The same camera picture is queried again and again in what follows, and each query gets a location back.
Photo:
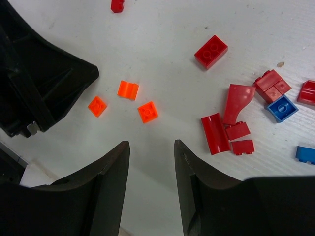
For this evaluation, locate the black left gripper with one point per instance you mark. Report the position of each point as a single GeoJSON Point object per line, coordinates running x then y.
{"type": "Point", "coordinates": [39, 82]}

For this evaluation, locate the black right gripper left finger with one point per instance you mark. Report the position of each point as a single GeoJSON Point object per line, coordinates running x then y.
{"type": "Point", "coordinates": [88, 202]}

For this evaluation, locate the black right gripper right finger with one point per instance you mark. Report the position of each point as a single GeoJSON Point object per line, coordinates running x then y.
{"type": "Point", "coordinates": [215, 204]}

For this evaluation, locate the orange square lego plate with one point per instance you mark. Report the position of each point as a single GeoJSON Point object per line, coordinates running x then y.
{"type": "Point", "coordinates": [147, 112]}
{"type": "Point", "coordinates": [97, 106]}

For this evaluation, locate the red small lego slope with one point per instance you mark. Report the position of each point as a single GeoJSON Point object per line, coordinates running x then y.
{"type": "Point", "coordinates": [243, 147]}

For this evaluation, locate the red lego curved slope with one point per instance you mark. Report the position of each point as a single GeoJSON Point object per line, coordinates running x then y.
{"type": "Point", "coordinates": [215, 133]}

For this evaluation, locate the orange curved lego tile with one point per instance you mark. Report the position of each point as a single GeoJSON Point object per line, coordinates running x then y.
{"type": "Point", "coordinates": [128, 90]}

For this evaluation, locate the red lego wing plate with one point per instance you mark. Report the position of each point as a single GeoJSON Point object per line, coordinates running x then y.
{"type": "Point", "coordinates": [239, 96]}

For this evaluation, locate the blue square lego brick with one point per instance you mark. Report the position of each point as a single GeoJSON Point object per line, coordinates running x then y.
{"type": "Point", "coordinates": [282, 109]}

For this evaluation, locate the red stacked lego bricks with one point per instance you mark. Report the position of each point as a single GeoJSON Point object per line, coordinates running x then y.
{"type": "Point", "coordinates": [271, 86]}

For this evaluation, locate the red lego half cylinder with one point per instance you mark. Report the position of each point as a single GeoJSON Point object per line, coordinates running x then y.
{"type": "Point", "coordinates": [307, 93]}

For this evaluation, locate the red two by three brick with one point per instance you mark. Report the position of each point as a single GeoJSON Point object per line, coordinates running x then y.
{"type": "Point", "coordinates": [211, 52]}

